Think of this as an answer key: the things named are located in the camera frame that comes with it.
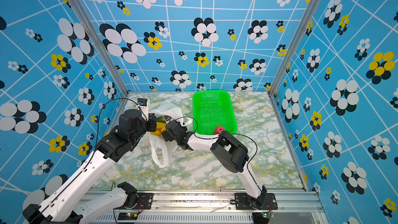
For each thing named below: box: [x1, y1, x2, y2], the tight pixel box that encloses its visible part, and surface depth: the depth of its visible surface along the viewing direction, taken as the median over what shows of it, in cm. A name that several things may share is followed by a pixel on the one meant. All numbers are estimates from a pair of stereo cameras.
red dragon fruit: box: [214, 126, 225, 135], surface depth 94 cm
